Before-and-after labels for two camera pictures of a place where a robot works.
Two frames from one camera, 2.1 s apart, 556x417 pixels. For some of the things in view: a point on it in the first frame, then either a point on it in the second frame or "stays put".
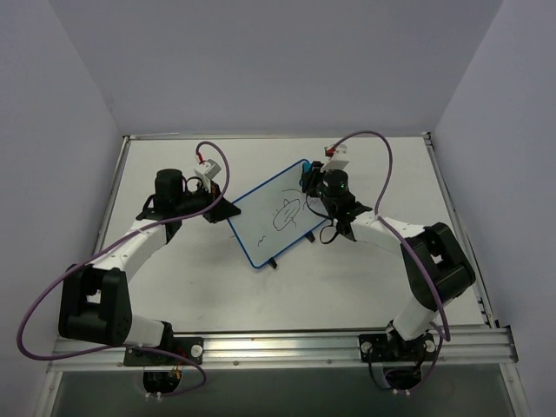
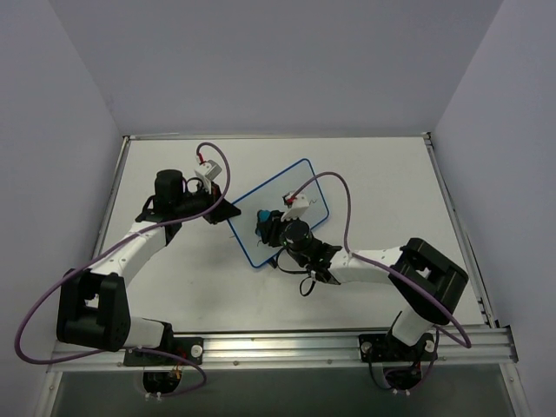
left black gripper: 213,207 stays put
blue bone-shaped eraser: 306,170 to 264,215
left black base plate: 189,348 stays put
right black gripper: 314,182 to 269,230
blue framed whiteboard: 274,215 stays put
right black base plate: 378,347 stays put
